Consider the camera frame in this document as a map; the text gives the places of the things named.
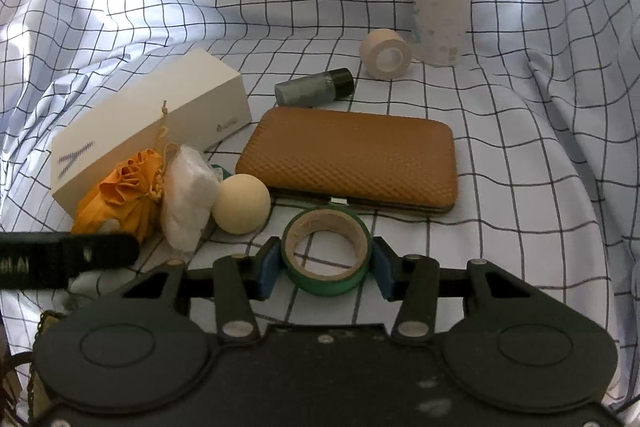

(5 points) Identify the orange drawstring pouch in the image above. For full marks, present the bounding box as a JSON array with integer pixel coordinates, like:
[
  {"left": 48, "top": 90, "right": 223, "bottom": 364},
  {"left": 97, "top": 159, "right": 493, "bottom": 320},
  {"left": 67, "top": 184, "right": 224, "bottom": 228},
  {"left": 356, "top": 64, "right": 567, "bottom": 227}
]
[{"left": 71, "top": 148, "right": 166, "bottom": 242}]

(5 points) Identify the white cardboard box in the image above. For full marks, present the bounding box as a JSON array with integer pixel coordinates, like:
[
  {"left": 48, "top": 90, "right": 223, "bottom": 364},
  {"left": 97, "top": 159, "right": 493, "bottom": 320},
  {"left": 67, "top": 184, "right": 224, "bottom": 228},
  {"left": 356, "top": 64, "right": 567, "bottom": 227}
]
[{"left": 50, "top": 48, "right": 252, "bottom": 212}]

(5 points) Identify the brown textured case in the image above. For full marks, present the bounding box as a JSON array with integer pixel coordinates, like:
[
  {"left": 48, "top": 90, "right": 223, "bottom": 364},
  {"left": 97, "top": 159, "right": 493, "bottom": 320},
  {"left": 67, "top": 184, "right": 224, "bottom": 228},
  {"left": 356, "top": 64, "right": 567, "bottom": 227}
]
[{"left": 235, "top": 107, "right": 460, "bottom": 214}]

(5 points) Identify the white checked bedsheet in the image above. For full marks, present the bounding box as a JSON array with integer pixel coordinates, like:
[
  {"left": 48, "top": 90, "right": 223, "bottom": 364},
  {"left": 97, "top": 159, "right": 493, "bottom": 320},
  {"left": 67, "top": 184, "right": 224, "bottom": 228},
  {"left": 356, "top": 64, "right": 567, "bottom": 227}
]
[{"left": 0, "top": 0, "right": 640, "bottom": 427}]

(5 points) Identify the cream ball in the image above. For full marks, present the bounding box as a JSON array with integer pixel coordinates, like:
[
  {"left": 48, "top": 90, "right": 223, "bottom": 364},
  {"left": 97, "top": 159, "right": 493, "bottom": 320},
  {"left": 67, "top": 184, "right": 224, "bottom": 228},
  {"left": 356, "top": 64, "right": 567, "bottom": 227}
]
[{"left": 213, "top": 174, "right": 272, "bottom": 235}]

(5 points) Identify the white cotton pack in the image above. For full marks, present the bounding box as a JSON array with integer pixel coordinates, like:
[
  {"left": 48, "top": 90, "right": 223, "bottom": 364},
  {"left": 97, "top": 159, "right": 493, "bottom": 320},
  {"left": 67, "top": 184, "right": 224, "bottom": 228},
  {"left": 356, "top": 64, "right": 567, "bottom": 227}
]
[{"left": 161, "top": 144, "right": 223, "bottom": 253}]

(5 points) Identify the green tape roll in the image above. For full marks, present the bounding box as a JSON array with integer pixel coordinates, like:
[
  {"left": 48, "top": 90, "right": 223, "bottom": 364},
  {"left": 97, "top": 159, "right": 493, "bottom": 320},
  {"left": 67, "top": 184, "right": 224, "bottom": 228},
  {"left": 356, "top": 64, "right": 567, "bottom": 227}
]
[{"left": 281, "top": 205, "right": 373, "bottom": 298}]

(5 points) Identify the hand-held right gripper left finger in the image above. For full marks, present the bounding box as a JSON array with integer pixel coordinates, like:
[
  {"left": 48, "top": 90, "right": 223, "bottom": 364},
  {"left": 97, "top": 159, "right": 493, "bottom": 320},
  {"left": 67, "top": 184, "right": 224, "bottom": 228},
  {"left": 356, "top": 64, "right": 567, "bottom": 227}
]
[{"left": 120, "top": 236, "right": 282, "bottom": 339}]

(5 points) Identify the grey bottle with black cap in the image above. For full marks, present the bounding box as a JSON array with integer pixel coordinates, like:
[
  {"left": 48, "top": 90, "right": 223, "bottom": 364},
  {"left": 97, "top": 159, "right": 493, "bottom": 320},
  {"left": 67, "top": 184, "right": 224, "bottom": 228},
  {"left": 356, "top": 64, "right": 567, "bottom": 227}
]
[{"left": 274, "top": 68, "right": 356, "bottom": 105}]

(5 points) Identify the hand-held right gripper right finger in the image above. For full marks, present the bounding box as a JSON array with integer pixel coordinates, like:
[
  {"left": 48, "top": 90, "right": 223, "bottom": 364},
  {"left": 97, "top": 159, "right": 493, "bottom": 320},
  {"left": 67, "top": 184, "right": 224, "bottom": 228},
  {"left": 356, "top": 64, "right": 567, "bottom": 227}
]
[{"left": 369, "top": 236, "right": 528, "bottom": 339}]

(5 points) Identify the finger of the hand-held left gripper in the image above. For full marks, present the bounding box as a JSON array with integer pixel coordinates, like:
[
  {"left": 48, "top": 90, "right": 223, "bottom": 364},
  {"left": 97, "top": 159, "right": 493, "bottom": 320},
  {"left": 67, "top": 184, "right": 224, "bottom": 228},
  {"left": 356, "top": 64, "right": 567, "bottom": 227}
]
[{"left": 50, "top": 232, "right": 142, "bottom": 284}]

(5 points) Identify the woven basket with fabric lining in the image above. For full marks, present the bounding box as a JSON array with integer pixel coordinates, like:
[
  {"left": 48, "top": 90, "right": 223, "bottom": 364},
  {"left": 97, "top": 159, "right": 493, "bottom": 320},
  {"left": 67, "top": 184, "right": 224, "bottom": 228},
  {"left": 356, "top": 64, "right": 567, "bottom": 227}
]
[{"left": 0, "top": 307, "right": 66, "bottom": 427}]

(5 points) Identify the beige tape roll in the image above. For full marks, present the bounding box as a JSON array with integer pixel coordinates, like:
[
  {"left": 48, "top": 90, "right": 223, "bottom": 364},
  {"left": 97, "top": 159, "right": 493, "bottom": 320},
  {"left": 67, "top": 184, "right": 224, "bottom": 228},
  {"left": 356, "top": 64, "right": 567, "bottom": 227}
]
[{"left": 359, "top": 28, "right": 413, "bottom": 78}]

